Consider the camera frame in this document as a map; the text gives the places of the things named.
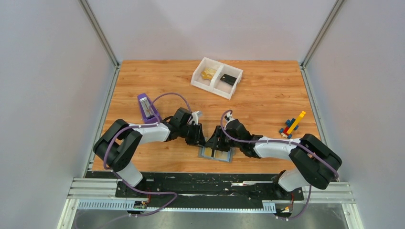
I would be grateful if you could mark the left aluminium corner post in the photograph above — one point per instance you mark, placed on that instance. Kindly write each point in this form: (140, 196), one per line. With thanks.
(99, 32)

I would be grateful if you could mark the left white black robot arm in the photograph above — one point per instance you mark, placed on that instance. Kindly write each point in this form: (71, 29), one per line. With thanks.
(118, 144)

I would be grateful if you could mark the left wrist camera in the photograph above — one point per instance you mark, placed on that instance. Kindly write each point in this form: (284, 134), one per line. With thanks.
(195, 118)

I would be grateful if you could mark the aluminium rail frame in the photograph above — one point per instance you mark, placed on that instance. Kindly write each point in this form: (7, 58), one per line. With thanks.
(111, 194)

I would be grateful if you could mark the gold card in tray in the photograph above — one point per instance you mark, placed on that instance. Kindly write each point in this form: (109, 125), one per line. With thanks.
(208, 74)

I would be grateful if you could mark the aluminium corner post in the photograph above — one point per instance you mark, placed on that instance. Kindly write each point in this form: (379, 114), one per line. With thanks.
(99, 32)
(322, 32)

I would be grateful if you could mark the black card in tray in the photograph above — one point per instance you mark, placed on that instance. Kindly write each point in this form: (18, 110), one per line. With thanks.
(228, 79)

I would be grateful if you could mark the right aluminium corner post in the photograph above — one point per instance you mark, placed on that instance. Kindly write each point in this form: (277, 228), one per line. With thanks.
(322, 32)

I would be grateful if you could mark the gold card in holder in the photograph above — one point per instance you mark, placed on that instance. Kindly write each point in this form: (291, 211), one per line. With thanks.
(221, 155)

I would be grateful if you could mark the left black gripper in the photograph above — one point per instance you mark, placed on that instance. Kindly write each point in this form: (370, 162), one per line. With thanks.
(198, 138)

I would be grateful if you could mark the purple metronome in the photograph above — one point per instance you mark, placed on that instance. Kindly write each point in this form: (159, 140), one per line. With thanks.
(148, 111)

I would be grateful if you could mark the colourful toy brick figure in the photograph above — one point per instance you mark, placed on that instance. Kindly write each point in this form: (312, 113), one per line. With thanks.
(291, 125)

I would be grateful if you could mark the grey card holder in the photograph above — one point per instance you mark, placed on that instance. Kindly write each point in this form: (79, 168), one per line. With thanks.
(231, 153)

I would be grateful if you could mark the white two-compartment tray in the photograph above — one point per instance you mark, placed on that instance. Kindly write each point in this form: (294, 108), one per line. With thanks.
(216, 86)

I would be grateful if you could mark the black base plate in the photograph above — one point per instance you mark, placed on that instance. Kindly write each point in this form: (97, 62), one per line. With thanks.
(214, 190)

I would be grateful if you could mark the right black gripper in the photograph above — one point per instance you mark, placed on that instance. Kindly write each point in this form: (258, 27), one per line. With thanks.
(214, 142)

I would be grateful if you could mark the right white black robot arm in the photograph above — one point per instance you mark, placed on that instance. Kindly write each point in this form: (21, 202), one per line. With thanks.
(315, 164)

